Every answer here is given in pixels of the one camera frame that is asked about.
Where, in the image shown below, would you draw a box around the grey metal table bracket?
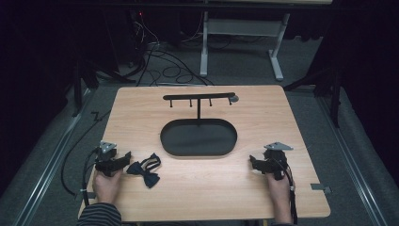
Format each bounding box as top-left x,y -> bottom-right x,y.
74,190 -> 97,202
310,183 -> 333,194

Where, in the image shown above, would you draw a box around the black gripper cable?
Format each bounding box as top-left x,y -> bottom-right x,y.
81,148 -> 101,207
276,155 -> 299,226

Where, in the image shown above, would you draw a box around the dark blue bow tie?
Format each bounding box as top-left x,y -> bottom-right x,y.
125,152 -> 162,189

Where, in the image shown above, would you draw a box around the white metal desk frame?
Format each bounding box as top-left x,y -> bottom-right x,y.
199,10 -> 292,83

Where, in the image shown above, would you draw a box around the person's left hand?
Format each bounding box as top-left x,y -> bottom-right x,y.
91,169 -> 124,205

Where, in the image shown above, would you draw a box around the tangle of black floor cables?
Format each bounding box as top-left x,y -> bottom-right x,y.
127,12 -> 215,88

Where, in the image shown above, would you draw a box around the grey metal floor rail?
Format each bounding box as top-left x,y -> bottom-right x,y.
10,89 -> 94,226
315,93 -> 391,226

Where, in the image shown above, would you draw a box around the black tripod stand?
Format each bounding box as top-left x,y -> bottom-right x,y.
283,67 -> 344,129
71,55 -> 137,118

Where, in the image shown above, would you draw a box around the black floor cable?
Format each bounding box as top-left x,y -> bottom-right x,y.
60,109 -> 111,197

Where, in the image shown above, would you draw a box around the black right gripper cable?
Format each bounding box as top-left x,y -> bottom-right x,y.
276,155 -> 299,226

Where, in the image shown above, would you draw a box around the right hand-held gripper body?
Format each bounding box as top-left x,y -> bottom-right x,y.
259,141 -> 295,182

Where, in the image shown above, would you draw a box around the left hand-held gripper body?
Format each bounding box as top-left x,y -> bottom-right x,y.
94,140 -> 124,177

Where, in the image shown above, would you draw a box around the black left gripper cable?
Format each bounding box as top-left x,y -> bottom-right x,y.
81,148 -> 101,207

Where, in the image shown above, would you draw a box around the black hook rack with tray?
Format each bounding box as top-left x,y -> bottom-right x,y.
159,91 -> 240,157

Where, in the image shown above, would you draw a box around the person's right hand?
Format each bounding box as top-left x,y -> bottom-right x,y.
265,171 -> 295,205

